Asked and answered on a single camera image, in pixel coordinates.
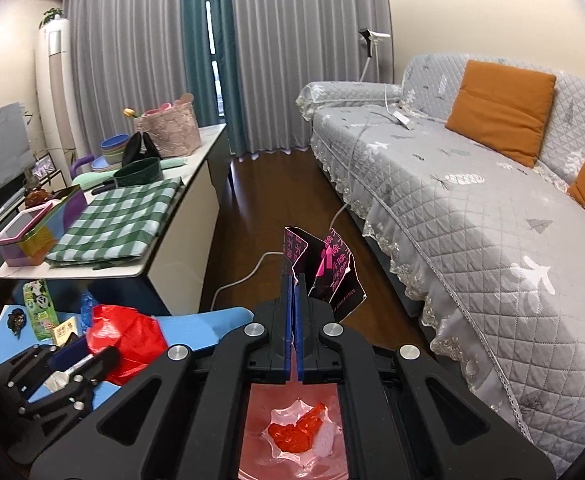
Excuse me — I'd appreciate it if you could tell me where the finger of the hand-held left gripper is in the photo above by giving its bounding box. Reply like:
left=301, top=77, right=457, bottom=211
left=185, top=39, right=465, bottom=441
left=0, top=336, right=91, bottom=392
left=6, top=348, right=123, bottom=466

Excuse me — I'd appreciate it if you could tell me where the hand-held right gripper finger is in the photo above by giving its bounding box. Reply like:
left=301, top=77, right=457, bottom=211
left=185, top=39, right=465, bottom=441
left=27, top=271, right=294, bottom=480
left=295, top=280, right=558, bottom=480

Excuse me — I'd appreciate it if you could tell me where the silver white wrapper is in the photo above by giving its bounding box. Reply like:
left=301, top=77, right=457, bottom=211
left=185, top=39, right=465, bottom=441
left=45, top=367, right=96, bottom=396

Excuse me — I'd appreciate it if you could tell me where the black and pink wrapper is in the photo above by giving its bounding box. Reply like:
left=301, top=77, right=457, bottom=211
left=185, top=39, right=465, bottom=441
left=283, top=226, right=368, bottom=323

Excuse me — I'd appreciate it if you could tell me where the pink round plate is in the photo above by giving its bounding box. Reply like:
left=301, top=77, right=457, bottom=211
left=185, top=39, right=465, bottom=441
left=237, top=384, right=353, bottom=480

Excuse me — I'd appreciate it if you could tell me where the dark crumpled wrapper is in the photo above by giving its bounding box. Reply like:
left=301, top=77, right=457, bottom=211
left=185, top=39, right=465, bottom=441
left=6, top=310, right=28, bottom=336

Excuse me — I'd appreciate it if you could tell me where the yellow snack packet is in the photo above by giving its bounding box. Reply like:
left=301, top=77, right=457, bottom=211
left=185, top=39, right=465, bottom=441
left=52, top=317, right=81, bottom=346

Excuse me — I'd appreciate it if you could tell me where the green panda snack packet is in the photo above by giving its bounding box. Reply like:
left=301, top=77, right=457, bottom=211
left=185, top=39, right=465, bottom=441
left=24, top=280, right=61, bottom=344

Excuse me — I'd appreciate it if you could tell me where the blue plastic wrapper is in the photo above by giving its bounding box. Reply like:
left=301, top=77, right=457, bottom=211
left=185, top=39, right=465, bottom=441
left=79, top=292, right=99, bottom=332

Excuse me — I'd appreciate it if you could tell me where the red plastic bag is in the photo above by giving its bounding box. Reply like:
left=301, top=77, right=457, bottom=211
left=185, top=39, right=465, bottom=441
left=85, top=304, right=169, bottom=386

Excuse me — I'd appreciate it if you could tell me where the blue foam mat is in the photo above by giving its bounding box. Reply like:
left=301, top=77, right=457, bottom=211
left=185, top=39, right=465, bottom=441
left=0, top=304, right=256, bottom=407

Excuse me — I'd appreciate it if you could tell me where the red crumpled wrapper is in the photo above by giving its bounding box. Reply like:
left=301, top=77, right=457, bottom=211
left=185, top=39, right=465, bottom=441
left=267, top=404, right=331, bottom=454

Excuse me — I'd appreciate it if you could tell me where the colourful tin box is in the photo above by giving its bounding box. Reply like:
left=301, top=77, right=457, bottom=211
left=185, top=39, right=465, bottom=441
left=0, top=185, right=89, bottom=267

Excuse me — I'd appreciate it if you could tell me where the clear plastic wrapper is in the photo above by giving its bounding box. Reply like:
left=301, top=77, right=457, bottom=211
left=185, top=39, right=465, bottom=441
left=262, top=399, right=346, bottom=462

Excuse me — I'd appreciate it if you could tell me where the white coffee table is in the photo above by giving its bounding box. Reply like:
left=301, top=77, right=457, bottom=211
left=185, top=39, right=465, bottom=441
left=0, top=124, right=231, bottom=321

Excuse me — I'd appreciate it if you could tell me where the green checked cloth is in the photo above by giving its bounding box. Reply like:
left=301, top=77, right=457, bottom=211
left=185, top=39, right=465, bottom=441
left=45, top=176, right=184, bottom=268

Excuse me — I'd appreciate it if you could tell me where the grey quilted sofa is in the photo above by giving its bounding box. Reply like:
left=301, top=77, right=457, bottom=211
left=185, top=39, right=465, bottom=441
left=295, top=52, right=585, bottom=462

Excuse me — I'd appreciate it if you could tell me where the mint green tray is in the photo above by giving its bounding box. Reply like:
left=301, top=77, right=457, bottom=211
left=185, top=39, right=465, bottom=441
left=70, top=156, right=188, bottom=191

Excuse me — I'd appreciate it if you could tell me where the dark green bowl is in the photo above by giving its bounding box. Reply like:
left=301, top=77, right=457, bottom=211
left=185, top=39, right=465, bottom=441
left=113, top=156, right=162, bottom=189

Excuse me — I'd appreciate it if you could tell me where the grey television cover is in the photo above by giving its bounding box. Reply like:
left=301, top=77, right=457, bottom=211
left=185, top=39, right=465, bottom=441
left=0, top=101, right=34, bottom=197

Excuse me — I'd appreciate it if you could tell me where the stack of pastel bowls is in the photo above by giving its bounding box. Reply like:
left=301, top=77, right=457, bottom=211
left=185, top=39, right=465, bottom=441
left=100, top=133, right=134, bottom=165

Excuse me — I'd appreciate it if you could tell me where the grey curtain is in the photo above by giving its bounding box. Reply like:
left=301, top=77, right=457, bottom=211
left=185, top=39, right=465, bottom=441
left=227, top=0, right=394, bottom=159
left=61, top=0, right=194, bottom=162

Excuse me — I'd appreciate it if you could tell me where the standing air conditioner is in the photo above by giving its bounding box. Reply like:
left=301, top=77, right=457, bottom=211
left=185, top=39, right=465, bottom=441
left=35, top=16, right=91, bottom=181

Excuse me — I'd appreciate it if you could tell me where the teal curtain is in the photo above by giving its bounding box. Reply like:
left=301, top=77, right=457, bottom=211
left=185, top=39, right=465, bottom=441
left=179, top=0, right=246, bottom=157

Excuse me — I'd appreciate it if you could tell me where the white floor lamp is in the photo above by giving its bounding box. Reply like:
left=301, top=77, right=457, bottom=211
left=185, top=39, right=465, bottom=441
left=357, top=27, right=392, bottom=84

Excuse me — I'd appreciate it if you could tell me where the green potted plant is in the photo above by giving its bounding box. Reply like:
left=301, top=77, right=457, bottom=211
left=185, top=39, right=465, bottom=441
left=39, top=7, right=66, bottom=29

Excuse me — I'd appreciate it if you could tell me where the white power cable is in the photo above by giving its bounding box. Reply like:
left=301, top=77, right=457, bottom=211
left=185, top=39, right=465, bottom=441
left=210, top=57, right=414, bottom=312

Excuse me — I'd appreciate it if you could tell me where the small photo frame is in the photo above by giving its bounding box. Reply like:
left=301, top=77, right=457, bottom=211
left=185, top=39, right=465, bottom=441
left=32, top=155, right=56, bottom=181

